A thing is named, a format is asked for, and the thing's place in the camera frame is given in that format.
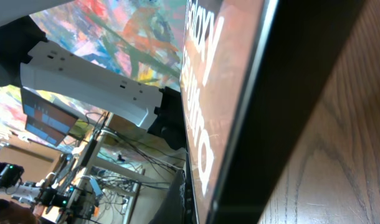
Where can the cluttered background desk frame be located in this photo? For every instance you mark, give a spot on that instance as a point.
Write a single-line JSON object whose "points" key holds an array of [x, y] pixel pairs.
{"points": [[121, 176]]}

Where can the monitor with blue tiles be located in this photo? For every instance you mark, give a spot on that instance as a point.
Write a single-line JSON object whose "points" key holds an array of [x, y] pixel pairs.
{"points": [[46, 120]]}

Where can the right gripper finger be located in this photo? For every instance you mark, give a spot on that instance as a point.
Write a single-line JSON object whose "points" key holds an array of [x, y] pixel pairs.
{"points": [[177, 207]]}

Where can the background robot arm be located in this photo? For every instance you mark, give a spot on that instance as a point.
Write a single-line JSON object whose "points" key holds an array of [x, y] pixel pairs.
{"points": [[10, 178]]}

